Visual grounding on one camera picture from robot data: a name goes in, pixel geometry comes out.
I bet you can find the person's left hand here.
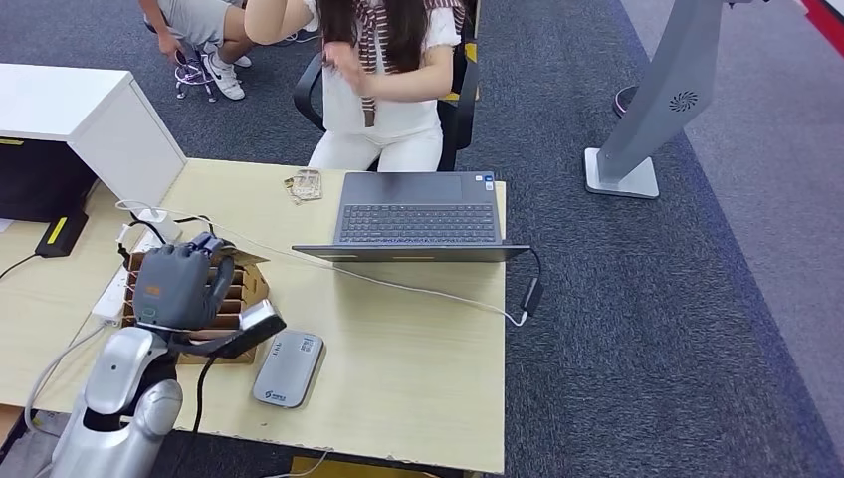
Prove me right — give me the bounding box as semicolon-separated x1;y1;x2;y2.
321;40;368;95

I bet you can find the small purple wire stool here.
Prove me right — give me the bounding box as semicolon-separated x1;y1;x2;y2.
173;55;220;105

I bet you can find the grey laptop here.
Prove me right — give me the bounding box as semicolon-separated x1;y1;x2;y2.
291;170;532;266

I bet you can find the robot grey left hand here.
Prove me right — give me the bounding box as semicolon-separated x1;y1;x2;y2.
130;231;237;335

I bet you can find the white cabinet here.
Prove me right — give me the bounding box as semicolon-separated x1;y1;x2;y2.
0;62;188;210

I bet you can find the white floor cable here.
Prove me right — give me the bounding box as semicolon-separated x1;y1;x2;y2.
276;29;321;47

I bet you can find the white cable under desk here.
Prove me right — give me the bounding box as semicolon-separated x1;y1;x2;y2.
263;449;331;478

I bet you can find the white cable beside arm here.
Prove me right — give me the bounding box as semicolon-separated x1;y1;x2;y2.
22;322;107;437

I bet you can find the black looped cable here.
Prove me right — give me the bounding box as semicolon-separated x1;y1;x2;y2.
116;213;216;266

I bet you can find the white charger plug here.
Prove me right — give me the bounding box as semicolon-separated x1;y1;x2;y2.
134;206;184;245

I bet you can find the thin black cable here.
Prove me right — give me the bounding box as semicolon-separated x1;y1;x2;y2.
0;253;43;283

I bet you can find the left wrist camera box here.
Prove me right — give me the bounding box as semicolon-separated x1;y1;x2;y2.
167;298;289;361

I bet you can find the long white cable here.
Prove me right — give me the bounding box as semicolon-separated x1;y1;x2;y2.
114;198;530;330

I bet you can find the cardboard card organizer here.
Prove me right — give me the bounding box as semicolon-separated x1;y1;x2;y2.
120;247;273;366

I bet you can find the person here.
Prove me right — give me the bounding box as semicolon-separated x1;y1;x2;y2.
243;0;480;175
136;0;259;103

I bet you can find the grey card reader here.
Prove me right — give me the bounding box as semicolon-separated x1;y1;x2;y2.
251;329;326;411

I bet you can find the black yellow-labelled power brick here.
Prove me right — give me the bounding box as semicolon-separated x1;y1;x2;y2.
33;208;91;259

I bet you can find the round purple-rimmed base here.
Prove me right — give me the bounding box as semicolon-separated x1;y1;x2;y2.
612;84;643;120

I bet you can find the black office chair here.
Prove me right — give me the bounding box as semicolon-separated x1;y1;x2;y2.
293;0;484;173

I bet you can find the grey kiosk stand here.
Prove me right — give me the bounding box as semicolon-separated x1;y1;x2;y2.
583;0;773;201

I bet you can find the white power strip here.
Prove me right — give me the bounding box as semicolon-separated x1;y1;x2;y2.
90;226;170;329

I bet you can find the black adapter with cable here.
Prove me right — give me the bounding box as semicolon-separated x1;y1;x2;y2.
519;246;546;319

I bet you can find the yellow block under desk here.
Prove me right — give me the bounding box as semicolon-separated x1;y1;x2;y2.
289;455;441;478

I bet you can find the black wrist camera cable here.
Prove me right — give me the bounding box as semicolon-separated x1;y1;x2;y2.
191;356;220;438

